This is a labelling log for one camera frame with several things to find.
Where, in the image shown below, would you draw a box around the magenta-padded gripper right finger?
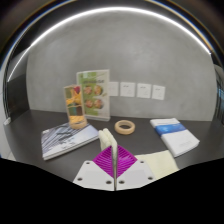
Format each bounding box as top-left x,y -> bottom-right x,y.
115,144 -> 157,192

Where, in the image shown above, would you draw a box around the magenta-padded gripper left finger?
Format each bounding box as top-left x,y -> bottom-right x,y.
72,145 -> 116,192

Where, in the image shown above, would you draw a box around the cream towel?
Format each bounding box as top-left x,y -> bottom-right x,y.
98,128 -> 181,181

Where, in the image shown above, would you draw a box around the grey patterned magazine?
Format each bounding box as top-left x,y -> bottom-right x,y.
40,121 -> 100,162

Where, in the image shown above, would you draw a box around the beige tape roll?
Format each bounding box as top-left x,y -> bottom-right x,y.
114,119 -> 137,136

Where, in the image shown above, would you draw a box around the white booklet with blue band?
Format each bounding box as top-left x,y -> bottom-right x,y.
149,117 -> 201,158

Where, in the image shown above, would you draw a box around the small sign on wooden base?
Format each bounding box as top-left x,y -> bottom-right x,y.
63,84 -> 88,130

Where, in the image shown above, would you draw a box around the acrylic stand with green flyer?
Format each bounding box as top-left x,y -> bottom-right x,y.
76,69 -> 112,122

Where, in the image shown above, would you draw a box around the curved ceiling light strip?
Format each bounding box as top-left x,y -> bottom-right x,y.
6,5 -> 213,83

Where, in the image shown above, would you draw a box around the white wall socket plates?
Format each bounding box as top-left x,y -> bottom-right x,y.
108,80 -> 167,101

